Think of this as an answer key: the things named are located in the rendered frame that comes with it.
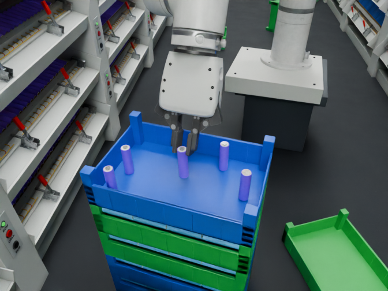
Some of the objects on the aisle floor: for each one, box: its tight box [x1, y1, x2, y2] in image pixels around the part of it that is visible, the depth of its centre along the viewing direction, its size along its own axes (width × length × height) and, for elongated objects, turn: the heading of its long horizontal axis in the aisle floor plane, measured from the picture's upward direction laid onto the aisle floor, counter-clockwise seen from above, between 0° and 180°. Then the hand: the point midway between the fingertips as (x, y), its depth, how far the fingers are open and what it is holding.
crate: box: [266, 0, 279, 33], centre depth 238 cm, size 8×30×20 cm, turn 129°
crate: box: [282, 208, 388, 291], centre depth 89 cm, size 30×20×8 cm
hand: (184, 141), depth 58 cm, fingers closed, pressing on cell
